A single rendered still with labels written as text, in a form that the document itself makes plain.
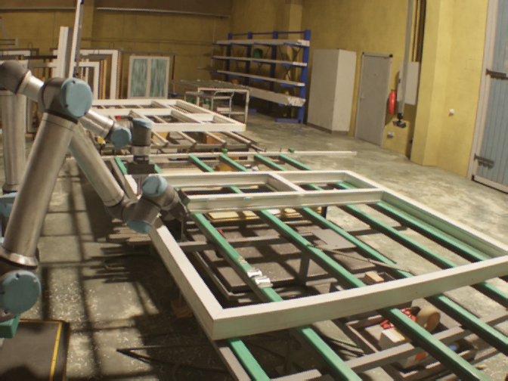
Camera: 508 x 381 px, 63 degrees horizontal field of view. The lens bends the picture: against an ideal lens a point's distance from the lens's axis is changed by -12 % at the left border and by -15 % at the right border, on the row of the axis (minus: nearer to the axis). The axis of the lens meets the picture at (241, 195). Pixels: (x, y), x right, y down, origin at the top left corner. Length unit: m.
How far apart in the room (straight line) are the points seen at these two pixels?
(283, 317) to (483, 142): 7.52
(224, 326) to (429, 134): 8.13
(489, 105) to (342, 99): 4.31
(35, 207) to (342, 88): 10.42
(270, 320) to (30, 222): 0.75
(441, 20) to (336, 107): 3.79
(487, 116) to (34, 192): 7.91
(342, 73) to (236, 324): 10.37
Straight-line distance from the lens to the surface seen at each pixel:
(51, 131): 1.40
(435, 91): 9.12
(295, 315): 1.36
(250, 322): 1.30
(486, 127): 8.59
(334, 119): 11.42
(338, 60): 11.34
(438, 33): 9.13
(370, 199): 2.73
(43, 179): 1.40
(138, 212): 1.72
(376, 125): 10.88
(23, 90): 1.96
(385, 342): 1.77
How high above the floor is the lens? 1.59
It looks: 17 degrees down
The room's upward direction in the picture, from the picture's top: 5 degrees clockwise
